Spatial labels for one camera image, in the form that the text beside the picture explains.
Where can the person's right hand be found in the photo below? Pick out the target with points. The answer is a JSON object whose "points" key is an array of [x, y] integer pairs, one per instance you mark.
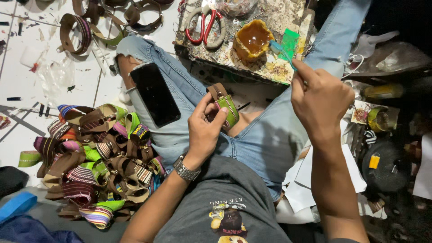
{"points": [[320, 98]]}

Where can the person's left hand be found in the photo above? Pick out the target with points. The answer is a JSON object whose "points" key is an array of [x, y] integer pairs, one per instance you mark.
{"points": [[202, 135]]}

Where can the person's right fingers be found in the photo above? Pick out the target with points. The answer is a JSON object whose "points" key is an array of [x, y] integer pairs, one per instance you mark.
{"points": [[300, 81]]}

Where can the teal toothbrush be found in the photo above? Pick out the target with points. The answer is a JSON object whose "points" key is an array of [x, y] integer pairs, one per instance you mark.
{"points": [[281, 52]]}

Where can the green plastic scraper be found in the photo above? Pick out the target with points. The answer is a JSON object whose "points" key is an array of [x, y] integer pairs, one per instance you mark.
{"points": [[289, 44]]}

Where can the yellow bowl of brown glue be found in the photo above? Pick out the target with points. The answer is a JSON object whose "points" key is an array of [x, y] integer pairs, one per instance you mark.
{"points": [[252, 39]]}

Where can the glue stained wooden board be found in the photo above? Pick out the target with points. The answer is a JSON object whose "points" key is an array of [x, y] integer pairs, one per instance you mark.
{"points": [[236, 57]]}

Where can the heap of clutter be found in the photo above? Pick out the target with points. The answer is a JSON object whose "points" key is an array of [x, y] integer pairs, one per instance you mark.
{"points": [[388, 67]]}

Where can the clear plastic bag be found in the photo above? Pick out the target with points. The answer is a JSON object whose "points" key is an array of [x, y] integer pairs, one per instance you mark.
{"points": [[235, 6]]}

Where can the white paper sheets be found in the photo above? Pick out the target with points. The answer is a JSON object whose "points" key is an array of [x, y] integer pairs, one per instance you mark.
{"points": [[320, 182]]}

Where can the black round container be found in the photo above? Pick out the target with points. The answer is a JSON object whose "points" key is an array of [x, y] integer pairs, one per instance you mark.
{"points": [[384, 167]]}

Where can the silver metal wristwatch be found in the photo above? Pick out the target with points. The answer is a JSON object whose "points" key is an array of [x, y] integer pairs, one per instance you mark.
{"points": [[185, 168]]}

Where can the black smartphone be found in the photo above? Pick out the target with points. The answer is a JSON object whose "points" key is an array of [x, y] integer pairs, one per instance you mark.
{"points": [[155, 94]]}

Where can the crumpled clear plastic wrap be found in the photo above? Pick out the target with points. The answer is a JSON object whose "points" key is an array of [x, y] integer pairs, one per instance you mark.
{"points": [[55, 76]]}

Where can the black bag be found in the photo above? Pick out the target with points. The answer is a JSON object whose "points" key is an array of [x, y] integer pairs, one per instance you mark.
{"points": [[12, 180]]}

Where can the blue cloth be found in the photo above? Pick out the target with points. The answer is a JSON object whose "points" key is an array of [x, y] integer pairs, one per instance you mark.
{"points": [[18, 216]]}

